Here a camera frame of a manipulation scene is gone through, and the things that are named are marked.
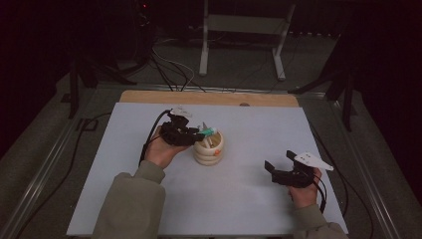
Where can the black tripod stand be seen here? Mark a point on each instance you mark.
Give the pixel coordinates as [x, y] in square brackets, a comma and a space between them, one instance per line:
[73, 93]
[347, 99]

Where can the green and white glue stick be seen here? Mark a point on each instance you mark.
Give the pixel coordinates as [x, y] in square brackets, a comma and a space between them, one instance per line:
[210, 131]

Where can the black floor bracket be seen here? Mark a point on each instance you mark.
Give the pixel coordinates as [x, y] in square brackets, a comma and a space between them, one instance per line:
[87, 124]

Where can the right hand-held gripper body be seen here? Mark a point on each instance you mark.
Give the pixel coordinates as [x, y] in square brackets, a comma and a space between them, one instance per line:
[295, 179]

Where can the person's right hand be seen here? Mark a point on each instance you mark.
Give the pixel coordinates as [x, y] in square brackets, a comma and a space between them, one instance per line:
[305, 197]

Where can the dark equipment with red light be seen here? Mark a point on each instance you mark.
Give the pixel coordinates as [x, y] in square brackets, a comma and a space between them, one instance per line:
[142, 33]

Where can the light grey table mat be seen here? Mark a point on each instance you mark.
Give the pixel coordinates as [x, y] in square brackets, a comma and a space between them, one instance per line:
[232, 199]

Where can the metal floor rail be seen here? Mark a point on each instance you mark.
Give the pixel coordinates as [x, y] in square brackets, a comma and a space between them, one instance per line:
[40, 176]
[365, 172]

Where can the white metal stand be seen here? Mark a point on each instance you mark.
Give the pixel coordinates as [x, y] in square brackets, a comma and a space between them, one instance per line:
[245, 25]

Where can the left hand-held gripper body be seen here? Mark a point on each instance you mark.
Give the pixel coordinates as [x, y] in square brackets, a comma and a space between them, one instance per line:
[177, 134]

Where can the person's left hand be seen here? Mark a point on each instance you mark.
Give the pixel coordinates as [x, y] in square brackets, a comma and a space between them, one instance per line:
[159, 152]

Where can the cream ribbed pen holder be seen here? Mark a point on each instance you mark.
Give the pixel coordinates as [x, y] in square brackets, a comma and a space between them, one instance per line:
[207, 157]

